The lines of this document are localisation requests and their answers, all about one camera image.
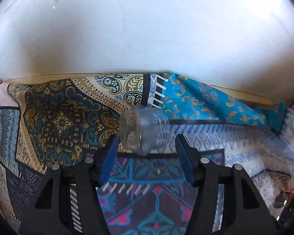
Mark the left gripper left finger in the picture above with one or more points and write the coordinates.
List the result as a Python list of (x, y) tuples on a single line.
[(50, 211)]

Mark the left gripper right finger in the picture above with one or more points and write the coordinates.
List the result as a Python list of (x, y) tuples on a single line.
[(244, 210)]

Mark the clear glass jar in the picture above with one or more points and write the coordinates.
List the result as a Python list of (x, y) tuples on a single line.
[(143, 130)]

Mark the patchwork patterned tablecloth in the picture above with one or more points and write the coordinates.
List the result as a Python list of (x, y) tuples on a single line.
[(62, 122)]

